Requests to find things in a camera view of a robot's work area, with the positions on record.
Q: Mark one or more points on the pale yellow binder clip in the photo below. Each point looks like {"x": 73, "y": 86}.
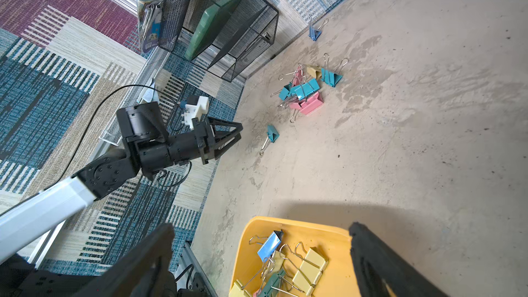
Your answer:
{"x": 306, "y": 264}

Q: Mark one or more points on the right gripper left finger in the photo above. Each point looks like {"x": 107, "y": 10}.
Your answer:
{"x": 142, "y": 272}

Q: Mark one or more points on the yellow plastic storage tray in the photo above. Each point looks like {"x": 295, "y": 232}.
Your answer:
{"x": 281, "y": 257}

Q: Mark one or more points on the black mesh desk shelf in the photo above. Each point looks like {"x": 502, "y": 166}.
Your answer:
{"x": 219, "y": 37}

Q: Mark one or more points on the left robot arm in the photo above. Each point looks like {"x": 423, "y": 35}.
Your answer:
{"x": 148, "y": 148}

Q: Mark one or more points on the yellow binder clip in pile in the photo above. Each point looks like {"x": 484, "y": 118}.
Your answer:
{"x": 313, "y": 71}

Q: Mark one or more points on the pink binder clip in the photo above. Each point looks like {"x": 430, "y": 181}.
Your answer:
{"x": 293, "y": 78}
{"x": 307, "y": 106}

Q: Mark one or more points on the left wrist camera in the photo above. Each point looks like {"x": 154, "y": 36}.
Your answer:
{"x": 193, "y": 107}

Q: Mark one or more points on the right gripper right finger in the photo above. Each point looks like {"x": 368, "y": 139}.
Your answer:
{"x": 380, "y": 271}

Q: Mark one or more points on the teal binder clip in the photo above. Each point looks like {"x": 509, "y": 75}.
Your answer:
{"x": 278, "y": 282}
{"x": 332, "y": 77}
{"x": 271, "y": 137}

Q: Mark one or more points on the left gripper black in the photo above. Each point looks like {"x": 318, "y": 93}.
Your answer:
{"x": 215, "y": 137}

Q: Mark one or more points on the magazines on shelf top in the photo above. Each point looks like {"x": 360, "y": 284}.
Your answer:
{"x": 149, "y": 15}

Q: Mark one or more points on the light blue binder clip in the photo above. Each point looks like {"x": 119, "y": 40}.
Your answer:
{"x": 268, "y": 244}

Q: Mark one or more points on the green book on shelf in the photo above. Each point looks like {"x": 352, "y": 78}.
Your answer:
{"x": 210, "y": 25}

